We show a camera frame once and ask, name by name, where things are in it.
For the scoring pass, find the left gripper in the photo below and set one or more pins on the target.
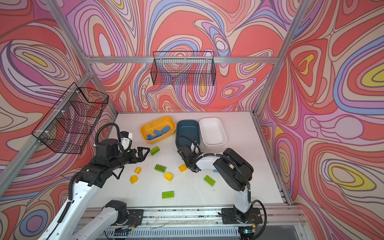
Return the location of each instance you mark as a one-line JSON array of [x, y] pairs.
[[140, 157]]

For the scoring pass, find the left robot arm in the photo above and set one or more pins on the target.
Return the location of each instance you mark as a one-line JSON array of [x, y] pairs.
[[114, 152]]

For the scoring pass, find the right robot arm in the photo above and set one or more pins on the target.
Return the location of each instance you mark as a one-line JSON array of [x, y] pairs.
[[236, 172]]

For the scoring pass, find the orange yellow lego centre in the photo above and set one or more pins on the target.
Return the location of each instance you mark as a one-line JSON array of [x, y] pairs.
[[183, 168]]

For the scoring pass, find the yellow lego left middle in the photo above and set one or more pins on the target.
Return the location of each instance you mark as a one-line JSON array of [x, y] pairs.
[[138, 170]]

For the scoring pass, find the yellow lego left lower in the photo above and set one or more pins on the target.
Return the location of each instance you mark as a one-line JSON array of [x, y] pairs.
[[134, 179]]

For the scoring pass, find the green lego near yellow bin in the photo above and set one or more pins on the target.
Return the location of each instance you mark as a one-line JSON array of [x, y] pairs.
[[154, 150]]

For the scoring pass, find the dark teal plastic bin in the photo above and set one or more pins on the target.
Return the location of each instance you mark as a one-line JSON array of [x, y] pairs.
[[189, 129]]

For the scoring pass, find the green lego centre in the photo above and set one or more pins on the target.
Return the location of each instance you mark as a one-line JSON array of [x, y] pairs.
[[160, 168]]

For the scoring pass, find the white plastic bin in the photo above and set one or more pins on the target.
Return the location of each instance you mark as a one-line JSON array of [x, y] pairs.
[[212, 132]]

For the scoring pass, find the yellow plastic bin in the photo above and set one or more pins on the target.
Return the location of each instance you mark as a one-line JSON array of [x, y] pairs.
[[158, 124]]

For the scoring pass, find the green lego right front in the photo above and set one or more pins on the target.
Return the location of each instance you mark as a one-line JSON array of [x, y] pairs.
[[209, 180]]

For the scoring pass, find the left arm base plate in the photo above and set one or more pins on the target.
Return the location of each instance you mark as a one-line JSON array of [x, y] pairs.
[[132, 218]]

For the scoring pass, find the left wall wire basket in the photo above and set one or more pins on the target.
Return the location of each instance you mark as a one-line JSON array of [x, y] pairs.
[[67, 127]]

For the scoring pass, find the wall wire basket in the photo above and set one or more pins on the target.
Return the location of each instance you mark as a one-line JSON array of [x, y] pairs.
[[67, 127], [183, 68]]

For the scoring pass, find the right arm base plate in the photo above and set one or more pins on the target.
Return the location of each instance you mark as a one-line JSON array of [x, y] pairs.
[[231, 216]]

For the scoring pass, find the back wall wire basket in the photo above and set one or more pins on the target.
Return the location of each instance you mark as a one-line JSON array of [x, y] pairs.
[[183, 68]]

